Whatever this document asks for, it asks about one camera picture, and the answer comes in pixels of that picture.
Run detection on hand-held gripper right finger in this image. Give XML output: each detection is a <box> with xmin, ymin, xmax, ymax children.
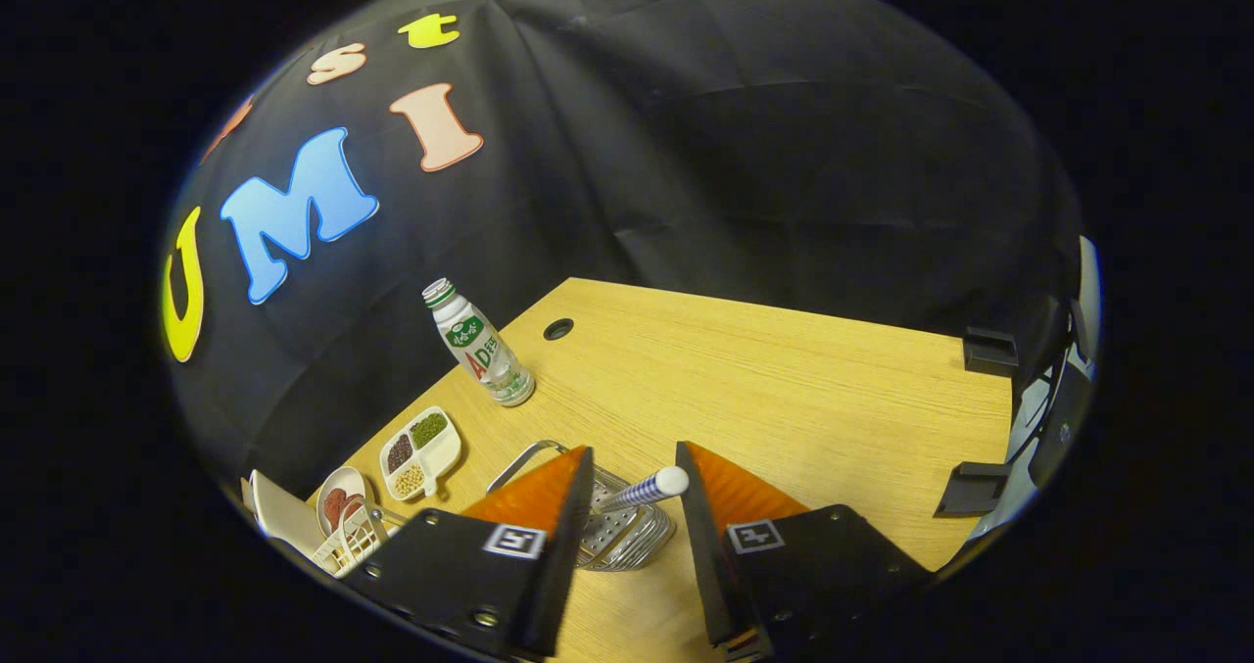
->
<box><xmin>674</xmin><ymin>441</ymin><xmax>932</xmax><ymax>662</ymax></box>

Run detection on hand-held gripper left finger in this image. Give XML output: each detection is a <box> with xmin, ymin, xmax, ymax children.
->
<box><xmin>341</xmin><ymin>445</ymin><xmax>597</xmax><ymax>660</ymax></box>

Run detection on metal wire basket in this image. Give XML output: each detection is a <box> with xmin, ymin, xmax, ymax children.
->
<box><xmin>487</xmin><ymin>440</ymin><xmax>677</xmax><ymax>573</ymax></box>

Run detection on blue striped handle spoon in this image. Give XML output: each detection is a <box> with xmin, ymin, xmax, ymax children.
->
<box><xmin>596</xmin><ymin>466</ymin><xmax>691</xmax><ymax>514</ymax></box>

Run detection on white wire dish rack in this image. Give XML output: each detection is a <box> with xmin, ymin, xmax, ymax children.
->
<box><xmin>312</xmin><ymin>504</ymin><xmax>393</xmax><ymax>579</ymax></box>

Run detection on small round white dish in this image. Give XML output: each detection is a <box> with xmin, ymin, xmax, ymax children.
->
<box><xmin>315</xmin><ymin>466</ymin><xmax>369</xmax><ymax>539</ymax></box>

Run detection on white divided bean tray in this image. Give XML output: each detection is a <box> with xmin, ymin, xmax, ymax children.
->
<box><xmin>379</xmin><ymin>406</ymin><xmax>463</xmax><ymax>502</ymax></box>

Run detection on white green label bottle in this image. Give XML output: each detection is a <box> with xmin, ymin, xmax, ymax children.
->
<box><xmin>422</xmin><ymin>278</ymin><xmax>536</xmax><ymax>408</ymax></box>

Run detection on reddish meat slices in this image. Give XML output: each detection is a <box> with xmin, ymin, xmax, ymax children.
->
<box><xmin>323</xmin><ymin>489</ymin><xmax>365</xmax><ymax>533</ymax></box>

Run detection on black table clamp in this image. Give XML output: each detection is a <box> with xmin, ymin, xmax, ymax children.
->
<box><xmin>934</xmin><ymin>461</ymin><xmax>1010</xmax><ymax>519</ymax></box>
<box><xmin>963</xmin><ymin>327</ymin><xmax>1020</xmax><ymax>378</ymax></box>

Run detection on white toaster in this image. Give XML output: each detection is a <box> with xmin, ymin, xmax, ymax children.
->
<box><xmin>242</xmin><ymin>469</ymin><xmax>329</xmax><ymax>558</ymax></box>

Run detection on black and white chair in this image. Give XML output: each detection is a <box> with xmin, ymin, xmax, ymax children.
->
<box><xmin>980</xmin><ymin>237</ymin><xmax>1103</xmax><ymax>537</ymax></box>

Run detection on black backdrop cloth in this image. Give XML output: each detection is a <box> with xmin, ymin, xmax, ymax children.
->
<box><xmin>162</xmin><ymin>0</ymin><xmax>1084</xmax><ymax>497</ymax></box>

